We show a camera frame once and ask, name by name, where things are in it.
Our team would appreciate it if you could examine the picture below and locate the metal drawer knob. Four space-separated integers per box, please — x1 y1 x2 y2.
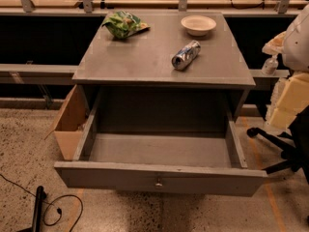
154 178 163 189

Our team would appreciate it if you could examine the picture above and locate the black stand leg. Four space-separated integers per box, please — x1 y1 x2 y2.
18 186 46 232

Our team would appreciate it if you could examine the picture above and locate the blue silver soda can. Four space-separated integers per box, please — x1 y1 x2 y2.
172 41 201 71

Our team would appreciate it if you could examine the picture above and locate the black floor cable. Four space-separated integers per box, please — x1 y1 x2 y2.
0 173 84 232

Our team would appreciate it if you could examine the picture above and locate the open grey top drawer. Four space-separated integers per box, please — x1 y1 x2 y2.
55 96 267 196

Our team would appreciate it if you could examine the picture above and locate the white bowl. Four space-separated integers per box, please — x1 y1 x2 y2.
181 15 216 37

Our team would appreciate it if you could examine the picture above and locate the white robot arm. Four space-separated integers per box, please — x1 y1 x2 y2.
262 5 309 129

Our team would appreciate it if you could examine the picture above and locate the hand sanitizer bottle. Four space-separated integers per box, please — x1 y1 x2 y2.
262 55 279 75

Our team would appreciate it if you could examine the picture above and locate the black office chair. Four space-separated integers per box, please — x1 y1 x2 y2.
246 105 309 183

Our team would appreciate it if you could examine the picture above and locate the grey cabinet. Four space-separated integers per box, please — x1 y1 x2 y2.
73 11 255 135

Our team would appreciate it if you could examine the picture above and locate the cardboard box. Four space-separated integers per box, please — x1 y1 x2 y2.
45 85 87 160

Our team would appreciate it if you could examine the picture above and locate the green rice chip bag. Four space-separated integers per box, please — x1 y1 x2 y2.
102 11 150 40

